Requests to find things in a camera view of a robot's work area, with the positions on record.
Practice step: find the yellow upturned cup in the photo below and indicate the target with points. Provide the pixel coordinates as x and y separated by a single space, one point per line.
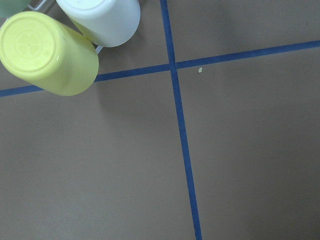
47 54

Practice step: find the green upturned cup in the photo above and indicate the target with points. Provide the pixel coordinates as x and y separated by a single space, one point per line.
9 8

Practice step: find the white upturned cup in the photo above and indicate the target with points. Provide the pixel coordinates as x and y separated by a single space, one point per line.
107 23

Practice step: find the white wire cup rack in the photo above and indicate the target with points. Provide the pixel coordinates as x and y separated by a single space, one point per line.
52 9

